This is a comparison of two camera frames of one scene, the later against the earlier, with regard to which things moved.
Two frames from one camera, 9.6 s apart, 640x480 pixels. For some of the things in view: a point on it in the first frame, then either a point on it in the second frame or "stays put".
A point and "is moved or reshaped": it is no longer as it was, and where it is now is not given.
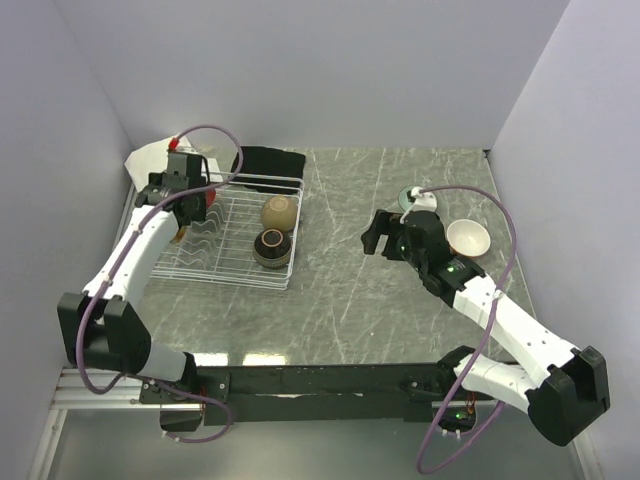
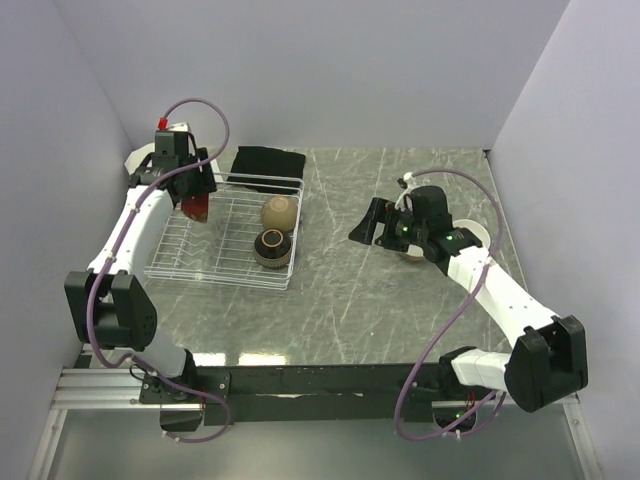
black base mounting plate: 316,393 stays put
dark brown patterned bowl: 272,249 stays put
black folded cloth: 274,161 stays put
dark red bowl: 210,197 is moved or reshaped
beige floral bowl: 180,234 is moved or reshaped
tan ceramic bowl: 279,212 stays put
